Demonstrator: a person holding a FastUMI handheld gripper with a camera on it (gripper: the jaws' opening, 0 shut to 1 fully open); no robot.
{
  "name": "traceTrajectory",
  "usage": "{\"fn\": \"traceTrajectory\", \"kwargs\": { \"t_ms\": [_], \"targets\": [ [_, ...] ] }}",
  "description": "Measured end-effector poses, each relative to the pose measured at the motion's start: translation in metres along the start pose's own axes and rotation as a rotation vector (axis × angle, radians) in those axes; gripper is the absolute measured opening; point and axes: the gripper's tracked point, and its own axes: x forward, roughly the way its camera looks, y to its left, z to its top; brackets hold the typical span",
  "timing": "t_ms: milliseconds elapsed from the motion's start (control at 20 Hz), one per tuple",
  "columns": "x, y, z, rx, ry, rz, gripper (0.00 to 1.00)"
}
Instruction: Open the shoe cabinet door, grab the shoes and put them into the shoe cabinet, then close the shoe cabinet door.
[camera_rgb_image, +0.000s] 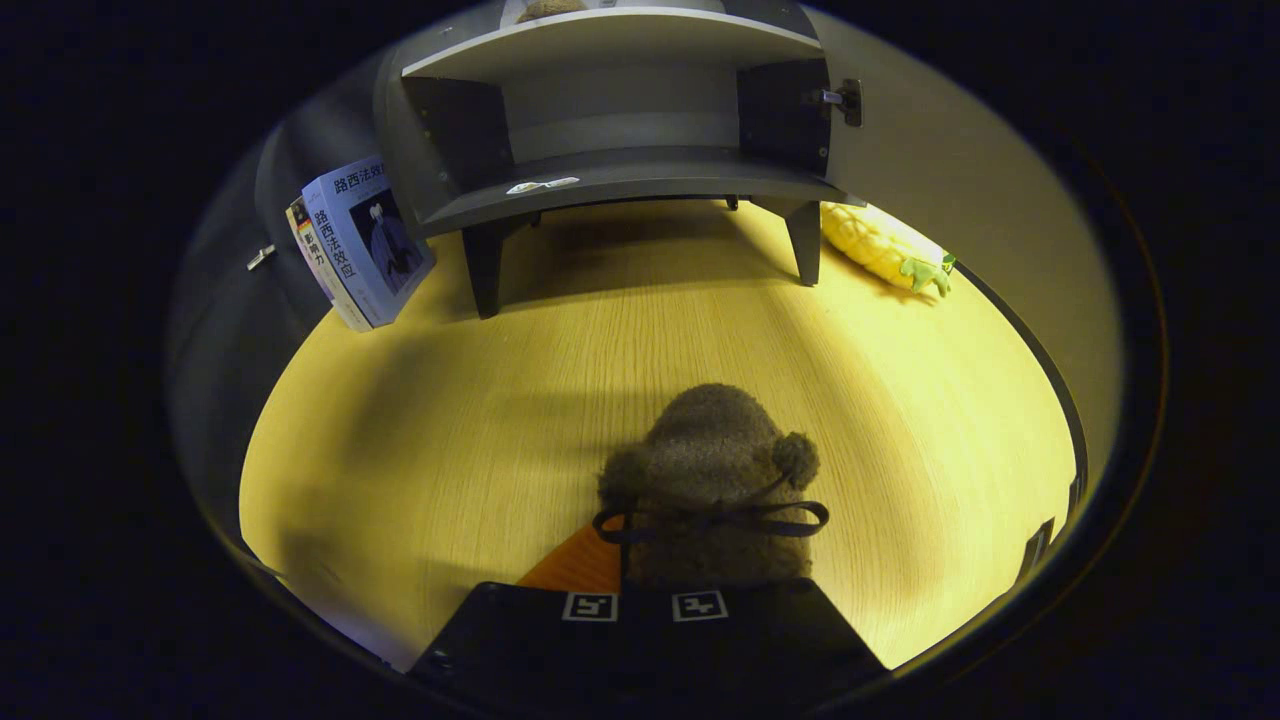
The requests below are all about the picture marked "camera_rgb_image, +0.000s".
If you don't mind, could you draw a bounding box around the metal cabinet hinge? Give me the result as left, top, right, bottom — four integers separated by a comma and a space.
805, 78, 864, 128

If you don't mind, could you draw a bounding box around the blue cover book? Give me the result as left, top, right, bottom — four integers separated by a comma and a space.
302, 155, 436, 329

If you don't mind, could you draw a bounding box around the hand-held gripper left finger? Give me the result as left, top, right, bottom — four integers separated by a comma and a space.
408, 520, 649, 701

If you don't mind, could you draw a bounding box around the yellow plush corn toy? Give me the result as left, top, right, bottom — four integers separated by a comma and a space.
820, 202, 956, 298

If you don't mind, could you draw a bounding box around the grey shoe cabinet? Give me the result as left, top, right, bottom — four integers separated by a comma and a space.
375, 0, 866, 321

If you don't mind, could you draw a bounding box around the black backdrop cloth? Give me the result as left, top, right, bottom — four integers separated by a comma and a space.
165, 60, 401, 561

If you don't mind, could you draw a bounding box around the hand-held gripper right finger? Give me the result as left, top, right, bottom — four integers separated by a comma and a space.
648, 578, 891, 703

